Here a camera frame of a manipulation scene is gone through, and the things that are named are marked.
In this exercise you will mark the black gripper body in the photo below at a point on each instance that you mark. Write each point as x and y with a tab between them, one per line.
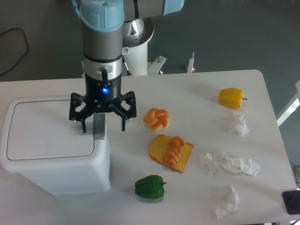
102	97

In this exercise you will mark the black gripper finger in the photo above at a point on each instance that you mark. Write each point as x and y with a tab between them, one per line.
125	107
81	107

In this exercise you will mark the white trash can lid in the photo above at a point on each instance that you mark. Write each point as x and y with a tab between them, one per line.
41	129

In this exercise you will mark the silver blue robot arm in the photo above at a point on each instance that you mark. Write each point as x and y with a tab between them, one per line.
127	9

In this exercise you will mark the white plastic trash can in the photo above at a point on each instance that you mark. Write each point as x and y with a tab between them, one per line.
71	175

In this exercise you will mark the round knotted bread roll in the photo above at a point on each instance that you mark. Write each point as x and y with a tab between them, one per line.
157	119

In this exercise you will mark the yellow toast slice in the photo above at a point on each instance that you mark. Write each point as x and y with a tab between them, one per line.
158	148

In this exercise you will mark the braided orange bread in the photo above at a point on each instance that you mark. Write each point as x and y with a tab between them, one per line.
174	151

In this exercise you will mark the green bell pepper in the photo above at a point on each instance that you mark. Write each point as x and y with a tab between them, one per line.
150	187

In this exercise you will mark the small crumpled tissue middle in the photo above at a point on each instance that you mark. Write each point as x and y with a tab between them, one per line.
206	161

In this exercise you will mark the yellow bell pepper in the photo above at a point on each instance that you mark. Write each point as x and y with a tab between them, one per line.
231	98

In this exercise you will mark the crumpled tissue upper right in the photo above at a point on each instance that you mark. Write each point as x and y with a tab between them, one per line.
239	126

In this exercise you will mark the large crumpled tissue middle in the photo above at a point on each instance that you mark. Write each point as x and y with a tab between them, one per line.
235	165

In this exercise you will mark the crumpled tissue lower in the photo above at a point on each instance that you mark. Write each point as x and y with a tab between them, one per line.
230	205

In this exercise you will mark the black device at edge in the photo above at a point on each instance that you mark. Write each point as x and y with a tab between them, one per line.
292	201

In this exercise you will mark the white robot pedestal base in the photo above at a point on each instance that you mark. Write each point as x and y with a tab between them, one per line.
138	51

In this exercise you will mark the white frame at right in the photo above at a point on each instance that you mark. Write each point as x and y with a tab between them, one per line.
290	107

